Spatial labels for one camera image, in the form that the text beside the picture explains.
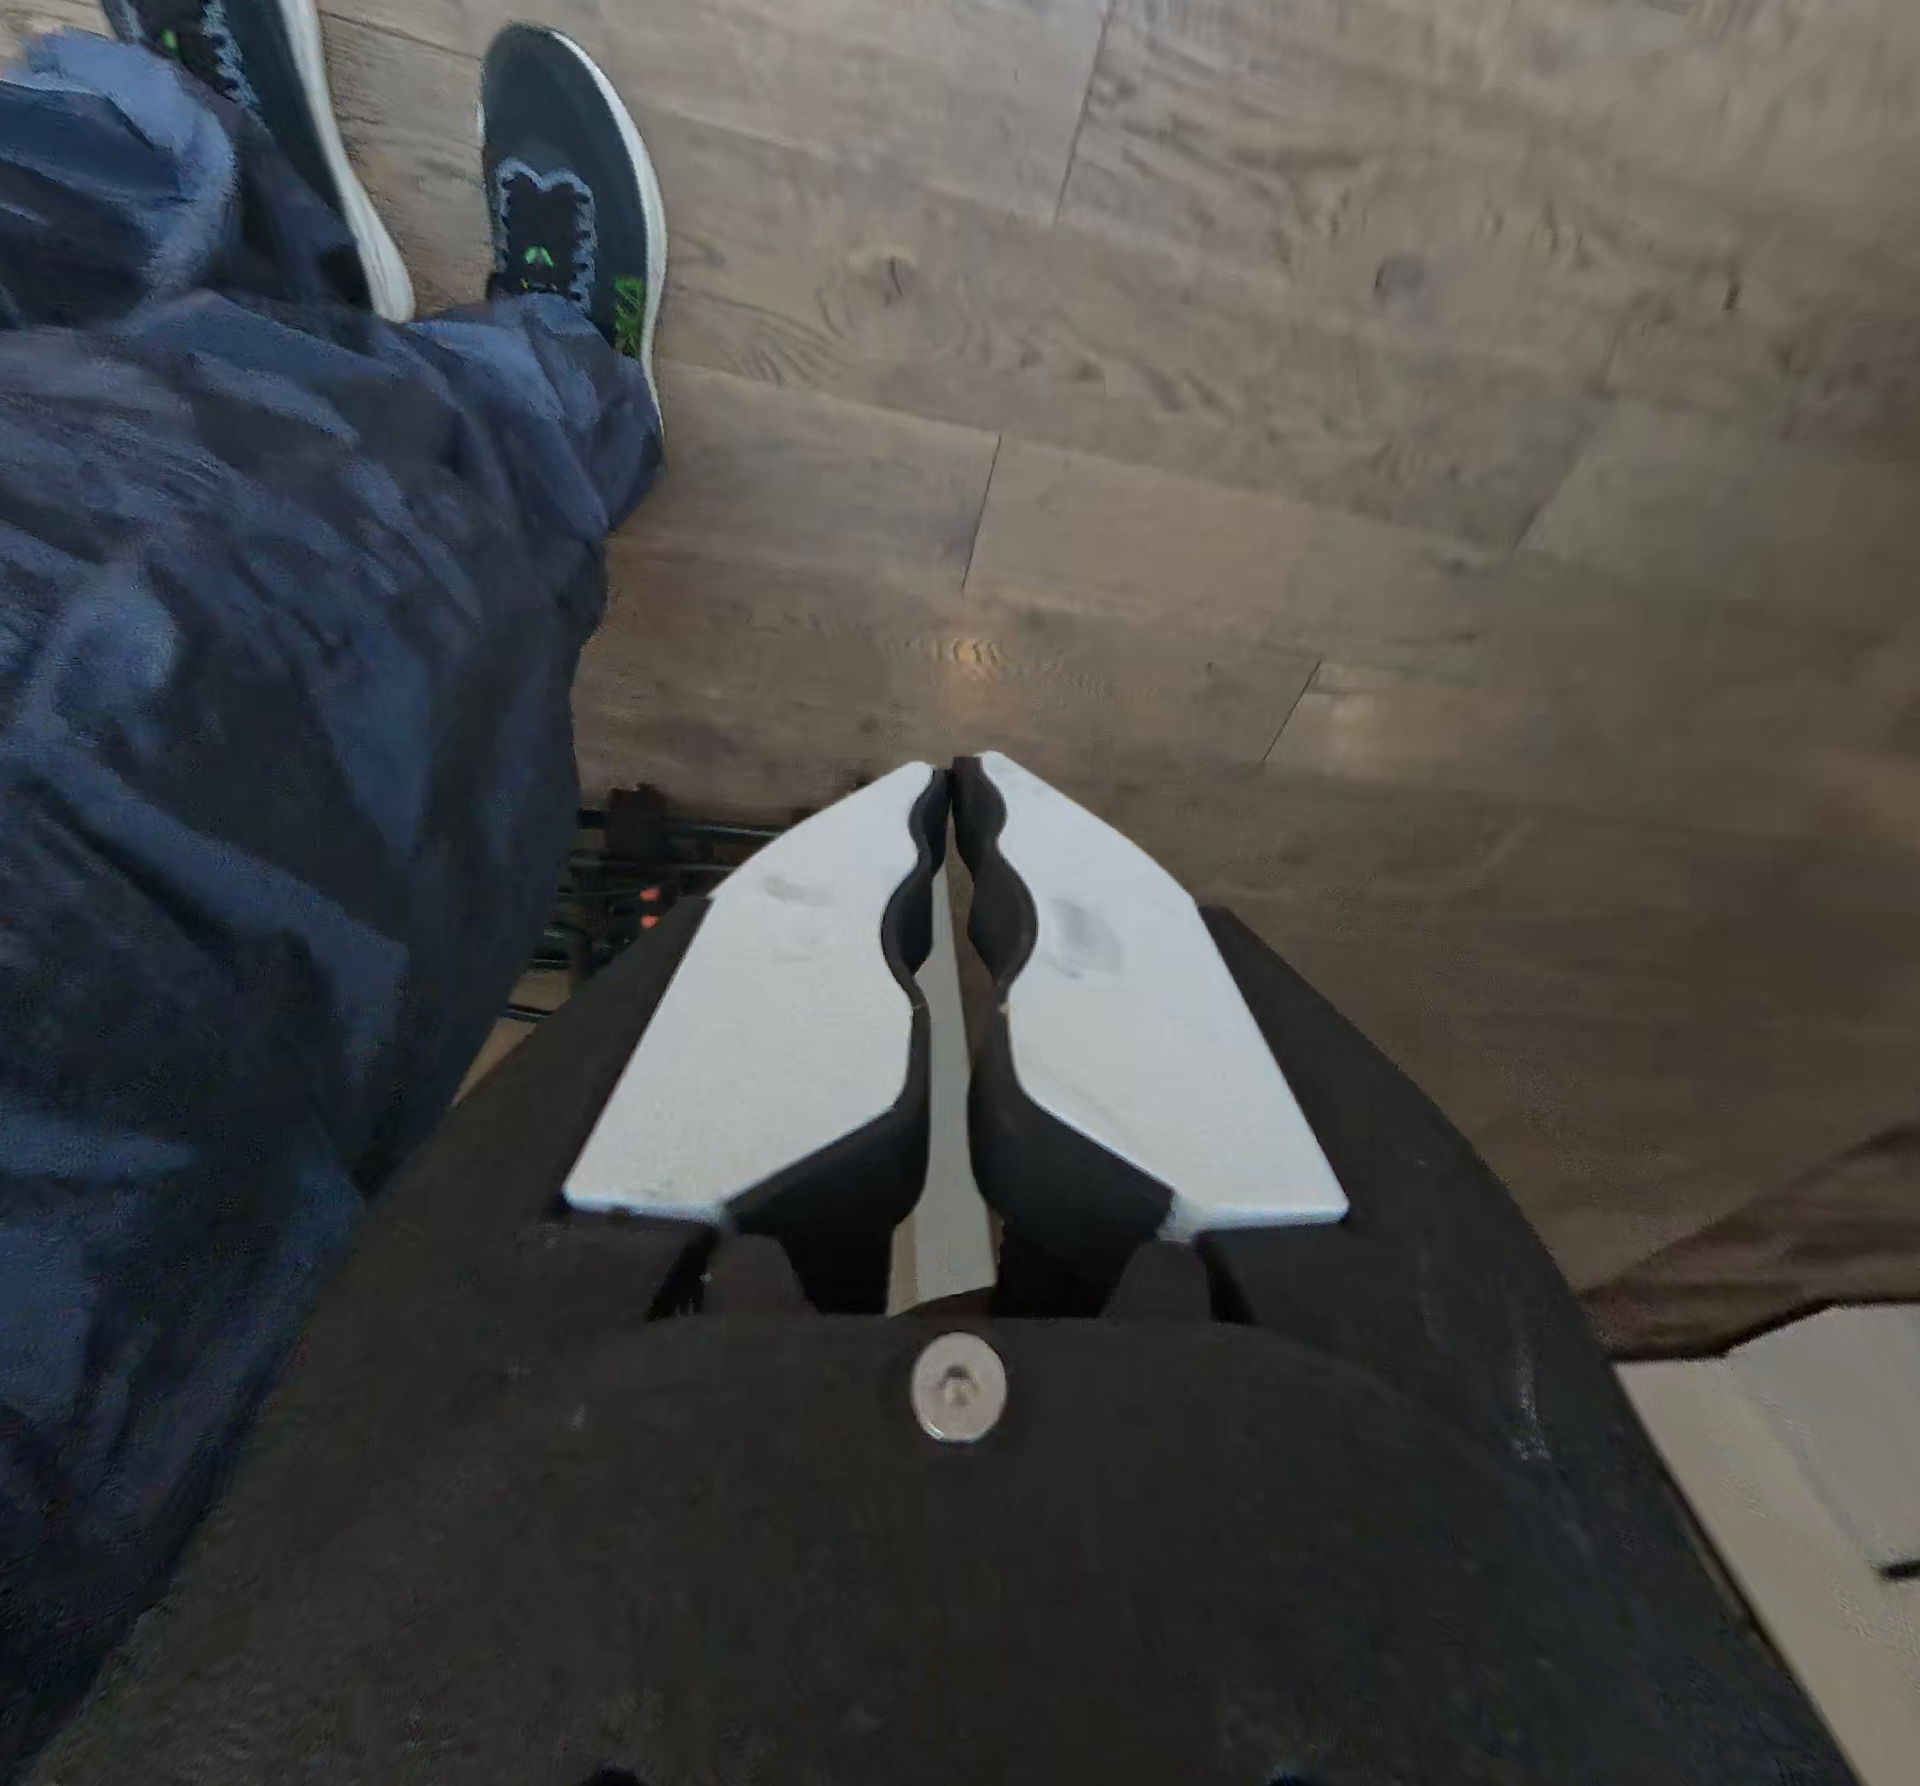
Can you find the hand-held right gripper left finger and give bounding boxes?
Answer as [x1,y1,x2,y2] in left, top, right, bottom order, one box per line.
[562,759,952,1317]

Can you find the black device with orange lights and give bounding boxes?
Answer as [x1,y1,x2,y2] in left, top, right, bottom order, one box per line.
[510,781,785,1027]

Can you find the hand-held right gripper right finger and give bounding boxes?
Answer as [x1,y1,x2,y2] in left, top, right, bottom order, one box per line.
[955,748,1350,1317]

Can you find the white board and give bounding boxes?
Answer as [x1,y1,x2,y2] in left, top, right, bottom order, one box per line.
[1617,1306,1920,1786]

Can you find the person's navy pants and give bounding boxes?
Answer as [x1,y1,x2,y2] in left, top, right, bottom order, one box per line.
[0,31,664,1766]

